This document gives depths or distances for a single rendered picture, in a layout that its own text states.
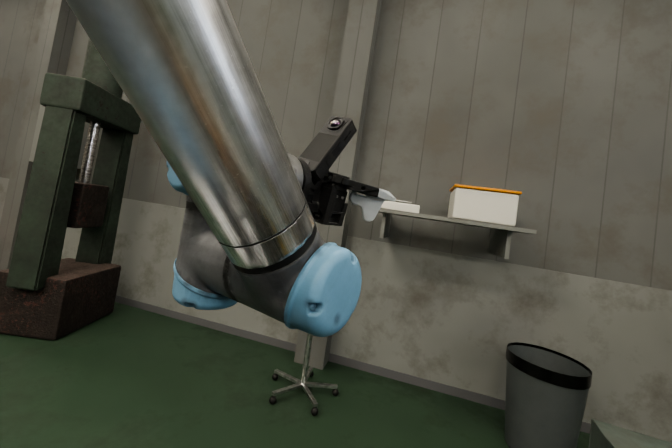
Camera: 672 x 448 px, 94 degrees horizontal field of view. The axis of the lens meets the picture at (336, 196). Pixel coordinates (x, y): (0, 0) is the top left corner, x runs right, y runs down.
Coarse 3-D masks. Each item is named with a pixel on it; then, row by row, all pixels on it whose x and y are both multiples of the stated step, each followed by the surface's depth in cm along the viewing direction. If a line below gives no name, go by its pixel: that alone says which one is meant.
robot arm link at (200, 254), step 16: (192, 208) 33; (192, 224) 33; (192, 240) 33; (208, 240) 32; (192, 256) 32; (208, 256) 31; (224, 256) 29; (176, 272) 33; (192, 272) 32; (208, 272) 30; (176, 288) 33; (192, 288) 32; (208, 288) 32; (224, 288) 29; (192, 304) 33; (208, 304) 33; (224, 304) 34
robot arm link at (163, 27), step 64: (128, 0) 14; (192, 0) 15; (128, 64) 16; (192, 64) 16; (192, 128) 17; (256, 128) 19; (192, 192) 20; (256, 192) 20; (256, 256) 22; (320, 256) 24; (320, 320) 23
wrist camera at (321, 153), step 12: (336, 120) 48; (348, 120) 48; (324, 132) 49; (336, 132) 48; (348, 132) 48; (312, 144) 48; (324, 144) 47; (336, 144) 47; (300, 156) 48; (312, 156) 46; (324, 156) 46; (336, 156) 47; (312, 168) 45; (324, 168) 46
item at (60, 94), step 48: (48, 96) 285; (96, 96) 304; (48, 144) 284; (96, 144) 333; (48, 192) 281; (96, 192) 328; (48, 240) 281; (96, 240) 353; (0, 288) 282; (48, 288) 284; (96, 288) 327; (48, 336) 282
